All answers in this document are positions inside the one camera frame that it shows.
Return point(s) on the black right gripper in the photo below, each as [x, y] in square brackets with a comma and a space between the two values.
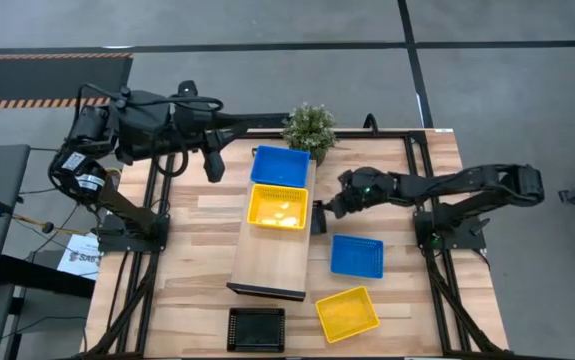
[354, 192]

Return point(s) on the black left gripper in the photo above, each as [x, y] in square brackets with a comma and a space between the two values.
[194, 125]

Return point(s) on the yellow plastic basket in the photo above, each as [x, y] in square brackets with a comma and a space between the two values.
[277, 206]
[347, 314]

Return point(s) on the blue plastic basket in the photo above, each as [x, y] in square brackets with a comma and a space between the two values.
[280, 166]
[357, 256]

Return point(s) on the black plastic basket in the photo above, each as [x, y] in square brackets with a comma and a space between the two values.
[256, 330]

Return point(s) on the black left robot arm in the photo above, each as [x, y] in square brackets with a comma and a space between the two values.
[137, 125]

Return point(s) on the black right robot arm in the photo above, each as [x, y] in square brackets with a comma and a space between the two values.
[467, 185]

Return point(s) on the black perforated metal plate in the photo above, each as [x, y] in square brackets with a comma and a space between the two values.
[267, 120]

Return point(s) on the small potted green plant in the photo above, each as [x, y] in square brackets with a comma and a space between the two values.
[309, 130]

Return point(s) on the white printed paper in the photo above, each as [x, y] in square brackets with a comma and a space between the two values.
[82, 257]

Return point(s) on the black hazard-striped floor mat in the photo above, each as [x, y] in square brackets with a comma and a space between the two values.
[42, 75]

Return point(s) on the wooden shelf with black frame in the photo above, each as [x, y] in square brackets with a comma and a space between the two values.
[272, 260]

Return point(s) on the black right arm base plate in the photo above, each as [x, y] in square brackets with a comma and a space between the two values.
[462, 240]

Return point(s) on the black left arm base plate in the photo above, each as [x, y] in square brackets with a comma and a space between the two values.
[117, 242]

